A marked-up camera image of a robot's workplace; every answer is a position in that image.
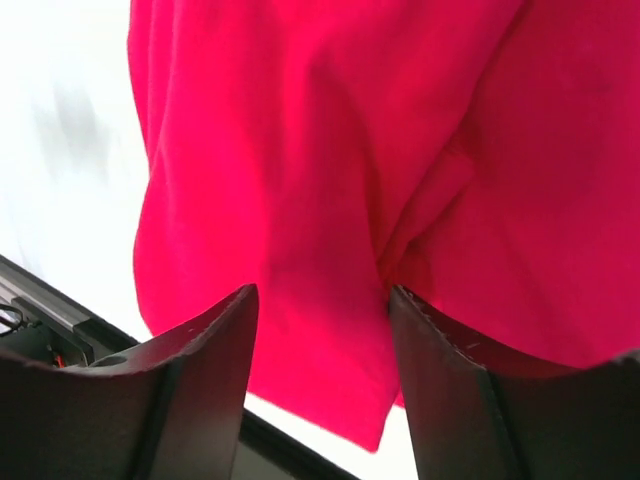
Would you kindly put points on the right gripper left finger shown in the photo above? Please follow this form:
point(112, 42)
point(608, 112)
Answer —
point(169, 408)

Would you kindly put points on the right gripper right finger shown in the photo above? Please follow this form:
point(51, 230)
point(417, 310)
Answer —
point(478, 409)

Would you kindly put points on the magenta t shirt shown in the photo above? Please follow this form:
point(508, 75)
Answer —
point(484, 154)

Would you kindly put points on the aluminium front rail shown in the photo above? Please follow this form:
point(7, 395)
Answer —
point(40, 323)

